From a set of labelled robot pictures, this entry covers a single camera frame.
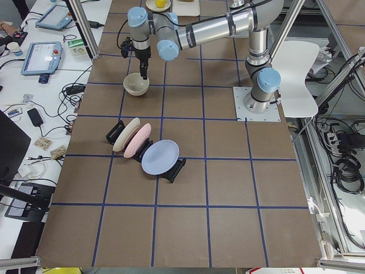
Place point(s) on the white ceramic bowl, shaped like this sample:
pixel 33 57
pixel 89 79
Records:
pixel 135 84

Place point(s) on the white rectangular tray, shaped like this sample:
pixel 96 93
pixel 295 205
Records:
pixel 186 8

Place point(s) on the black plate rack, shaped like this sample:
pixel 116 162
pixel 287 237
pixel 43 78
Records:
pixel 170 175

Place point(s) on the green white carton box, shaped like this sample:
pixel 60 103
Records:
pixel 77 47

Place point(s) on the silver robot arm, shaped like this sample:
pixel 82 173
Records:
pixel 253 16

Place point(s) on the white round plate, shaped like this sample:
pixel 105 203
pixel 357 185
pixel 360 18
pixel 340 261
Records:
pixel 150 4

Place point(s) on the white chair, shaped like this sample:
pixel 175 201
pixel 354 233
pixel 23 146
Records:
pixel 293 61

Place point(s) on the cream plate in rack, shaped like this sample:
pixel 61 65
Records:
pixel 126 135

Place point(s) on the light blue plate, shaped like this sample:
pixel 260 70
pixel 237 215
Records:
pixel 160 157

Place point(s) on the black power adapter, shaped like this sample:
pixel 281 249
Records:
pixel 35 117

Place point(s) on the aluminium frame post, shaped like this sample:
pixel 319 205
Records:
pixel 78 14

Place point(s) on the yellow lemon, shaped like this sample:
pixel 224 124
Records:
pixel 160 3

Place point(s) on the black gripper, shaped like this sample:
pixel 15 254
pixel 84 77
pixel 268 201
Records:
pixel 142 54

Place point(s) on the blue teach pendant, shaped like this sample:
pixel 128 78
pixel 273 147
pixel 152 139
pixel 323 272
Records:
pixel 42 58
pixel 56 18

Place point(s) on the pink plate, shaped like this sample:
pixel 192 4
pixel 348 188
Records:
pixel 137 141

